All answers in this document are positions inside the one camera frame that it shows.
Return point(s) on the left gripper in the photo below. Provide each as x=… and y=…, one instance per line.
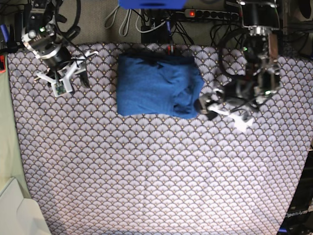
x=240, y=95

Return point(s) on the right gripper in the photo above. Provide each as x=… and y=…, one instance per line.
x=56, y=57

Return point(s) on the blue long-sleeve T-shirt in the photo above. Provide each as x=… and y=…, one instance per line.
x=156, y=83

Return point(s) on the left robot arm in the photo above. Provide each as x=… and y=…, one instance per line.
x=261, y=80

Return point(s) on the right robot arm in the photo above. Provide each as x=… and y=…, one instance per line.
x=44, y=38

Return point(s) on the blue box at top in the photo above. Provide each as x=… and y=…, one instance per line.
x=152, y=4

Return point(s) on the black power strip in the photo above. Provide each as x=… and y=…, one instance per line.
x=211, y=15

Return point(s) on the fan-patterned tablecloth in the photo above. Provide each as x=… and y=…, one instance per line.
x=94, y=172

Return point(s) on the black OpenArm base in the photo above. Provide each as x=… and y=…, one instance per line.
x=299, y=217

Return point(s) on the white plastic bin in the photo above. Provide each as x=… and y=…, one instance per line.
x=20, y=215

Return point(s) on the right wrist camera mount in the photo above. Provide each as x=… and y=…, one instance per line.
x=59, y=81

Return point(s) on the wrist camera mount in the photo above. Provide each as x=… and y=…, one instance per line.
x=59, y=81
x=241, y=121

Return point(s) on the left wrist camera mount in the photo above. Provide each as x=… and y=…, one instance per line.
x=241, y=121

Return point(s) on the blue-handled clamp centre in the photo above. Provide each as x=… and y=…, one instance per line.
x=171, y=47

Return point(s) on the blue-handled clamp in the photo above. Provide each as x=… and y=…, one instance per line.
x=171, y=47
x=9, y=38

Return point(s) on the blue-handled clamp left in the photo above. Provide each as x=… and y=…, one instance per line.
x=9, y=38

